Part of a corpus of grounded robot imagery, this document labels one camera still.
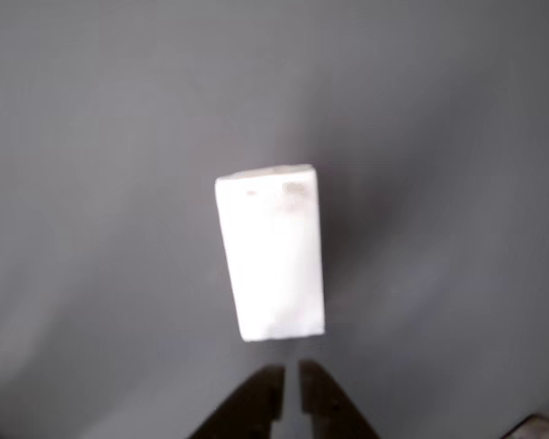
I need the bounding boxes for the grey table mat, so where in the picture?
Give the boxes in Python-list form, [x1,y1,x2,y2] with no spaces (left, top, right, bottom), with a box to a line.
[0,0,549,439]

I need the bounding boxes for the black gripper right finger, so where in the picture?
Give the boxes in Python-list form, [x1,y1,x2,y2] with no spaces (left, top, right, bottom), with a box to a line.
[297,359,380,439]

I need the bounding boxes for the white rectangular block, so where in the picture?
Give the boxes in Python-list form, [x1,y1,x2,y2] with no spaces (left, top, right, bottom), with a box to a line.
[214,163,326,343]

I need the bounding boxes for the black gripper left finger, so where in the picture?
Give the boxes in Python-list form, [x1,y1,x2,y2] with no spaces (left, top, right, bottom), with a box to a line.
[187,363,285,439]

